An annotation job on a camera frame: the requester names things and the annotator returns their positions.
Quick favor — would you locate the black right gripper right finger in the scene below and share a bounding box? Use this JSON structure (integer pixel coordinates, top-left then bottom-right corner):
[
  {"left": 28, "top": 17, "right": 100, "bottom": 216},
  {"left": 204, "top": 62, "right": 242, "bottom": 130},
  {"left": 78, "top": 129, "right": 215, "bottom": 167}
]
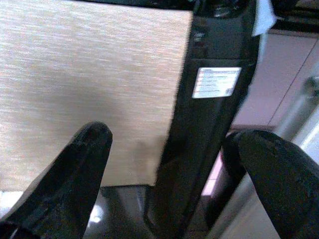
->
[{"left": 222, "top": 129, "right": 319, "bottom": 239}]

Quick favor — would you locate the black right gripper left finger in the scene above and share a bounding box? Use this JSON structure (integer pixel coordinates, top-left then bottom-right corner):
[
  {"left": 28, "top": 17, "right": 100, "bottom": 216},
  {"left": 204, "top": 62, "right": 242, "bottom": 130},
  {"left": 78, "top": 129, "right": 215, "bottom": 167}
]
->
[{"left": 0, "top": 121, "right": 113, "bottom": 239}]

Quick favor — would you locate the black glossy washing machine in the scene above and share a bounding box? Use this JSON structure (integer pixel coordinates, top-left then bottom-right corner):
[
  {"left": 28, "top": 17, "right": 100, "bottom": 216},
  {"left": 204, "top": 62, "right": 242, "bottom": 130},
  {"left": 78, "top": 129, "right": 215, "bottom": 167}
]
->
[{"left": 83, "top": 0, "right": 266, "bottom": 239}]

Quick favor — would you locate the light wood grain panel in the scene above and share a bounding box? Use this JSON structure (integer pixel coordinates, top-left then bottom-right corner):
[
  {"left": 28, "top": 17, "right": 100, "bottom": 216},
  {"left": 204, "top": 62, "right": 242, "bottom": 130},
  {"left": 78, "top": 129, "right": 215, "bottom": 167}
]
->
[{"left": 0, "top": 0, "right": 194, "bottom": 193}]

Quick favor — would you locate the pale pink cabinet door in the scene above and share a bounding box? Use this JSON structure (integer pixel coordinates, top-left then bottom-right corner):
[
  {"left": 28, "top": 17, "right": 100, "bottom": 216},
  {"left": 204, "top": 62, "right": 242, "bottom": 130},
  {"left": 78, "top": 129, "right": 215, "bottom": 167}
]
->
[{"left": 230, "top": 29, "right": 319, "bottom": 128}]

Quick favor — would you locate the white printed label sticker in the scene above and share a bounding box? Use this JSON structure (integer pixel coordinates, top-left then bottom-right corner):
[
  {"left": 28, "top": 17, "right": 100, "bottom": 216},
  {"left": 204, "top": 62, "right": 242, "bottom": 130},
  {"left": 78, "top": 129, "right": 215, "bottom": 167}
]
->
[{"left": 191, "top": 66, "right": 242, "bottom": 99}]

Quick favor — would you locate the white cloth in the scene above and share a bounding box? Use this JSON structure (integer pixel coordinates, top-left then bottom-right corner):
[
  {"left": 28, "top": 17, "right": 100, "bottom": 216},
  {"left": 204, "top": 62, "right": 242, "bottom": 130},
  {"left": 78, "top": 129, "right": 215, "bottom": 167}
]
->
[{"left": 251, "top": 0, "right": 279, "bottom": 37}]

